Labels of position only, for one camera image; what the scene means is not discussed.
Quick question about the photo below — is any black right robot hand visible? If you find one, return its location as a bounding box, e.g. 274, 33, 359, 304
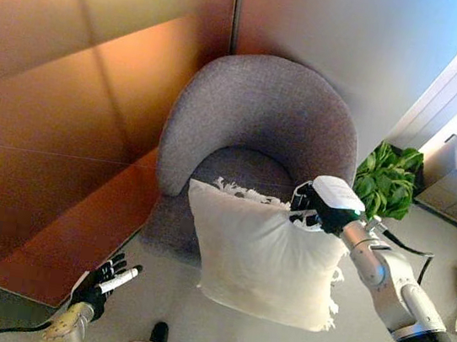
286, 170, 371, 241

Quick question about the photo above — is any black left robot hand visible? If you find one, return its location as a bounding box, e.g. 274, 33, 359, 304
68, 244, 146, 324

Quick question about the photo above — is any white fringed pillow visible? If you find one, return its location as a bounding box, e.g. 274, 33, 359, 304
169, 172, 357, 336

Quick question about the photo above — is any green leafy potted plant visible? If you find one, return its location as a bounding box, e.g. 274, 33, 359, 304
348, 137, 427, 226

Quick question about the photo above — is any black left robot foot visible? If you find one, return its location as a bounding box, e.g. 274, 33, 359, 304
148, 320, 172, 342

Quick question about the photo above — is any grey fabric round armchair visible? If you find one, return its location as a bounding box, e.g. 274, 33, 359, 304
136, 40, 371, 282

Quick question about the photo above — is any copper glossy stepped cabinet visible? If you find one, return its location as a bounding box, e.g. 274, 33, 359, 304
0, 0, 234, 327

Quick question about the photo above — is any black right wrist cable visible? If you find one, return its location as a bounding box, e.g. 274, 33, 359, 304
361, 214, 440, 291

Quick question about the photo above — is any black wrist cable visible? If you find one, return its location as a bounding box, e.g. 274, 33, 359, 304
0, 314, 53, 342
361, 214, 440, 291

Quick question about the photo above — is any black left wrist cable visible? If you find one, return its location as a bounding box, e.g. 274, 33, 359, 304
0, 314, 53, 342

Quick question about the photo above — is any white door frame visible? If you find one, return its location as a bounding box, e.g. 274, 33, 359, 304
384, 0, 457, 162

